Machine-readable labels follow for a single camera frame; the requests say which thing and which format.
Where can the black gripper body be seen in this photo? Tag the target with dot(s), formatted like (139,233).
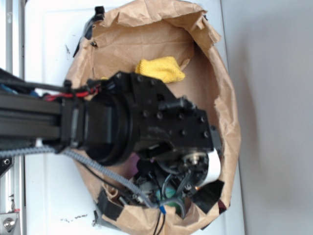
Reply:
(176,145)

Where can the green ball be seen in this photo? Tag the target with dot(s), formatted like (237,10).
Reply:
(169,192)

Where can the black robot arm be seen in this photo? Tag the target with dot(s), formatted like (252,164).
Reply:
(62,117)

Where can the yellow microfiber cloth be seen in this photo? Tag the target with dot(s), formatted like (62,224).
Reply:
(165,68)

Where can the brown paper bag bin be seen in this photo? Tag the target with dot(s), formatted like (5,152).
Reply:
(150,29)

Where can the white tray table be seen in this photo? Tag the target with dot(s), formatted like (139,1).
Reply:
(57,201)

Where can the aluminium frame rail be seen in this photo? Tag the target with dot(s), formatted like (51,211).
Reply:
(12,204)

